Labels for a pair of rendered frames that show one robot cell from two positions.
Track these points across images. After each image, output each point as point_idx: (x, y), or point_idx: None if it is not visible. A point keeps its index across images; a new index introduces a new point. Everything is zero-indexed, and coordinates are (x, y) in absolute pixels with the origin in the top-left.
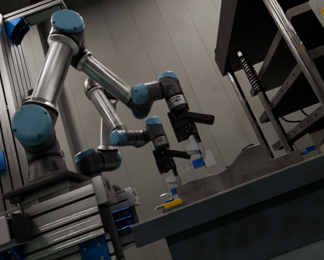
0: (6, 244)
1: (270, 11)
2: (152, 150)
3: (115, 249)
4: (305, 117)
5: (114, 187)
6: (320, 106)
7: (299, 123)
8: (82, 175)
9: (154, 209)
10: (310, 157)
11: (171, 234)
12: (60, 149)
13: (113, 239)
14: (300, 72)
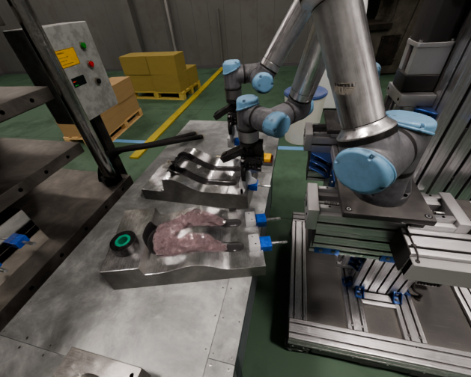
0: None
1: (28, 3)
2: (262, 138)
3: (306, 167)
4: (14, 185)
5: (335, 182)
6: (59, 157)
7: None
8: (326, 122)
9: (285, 240)
10: (12, 259)
11: None
12: (400, 90)
13: (307, 162)
14: (25, 111)
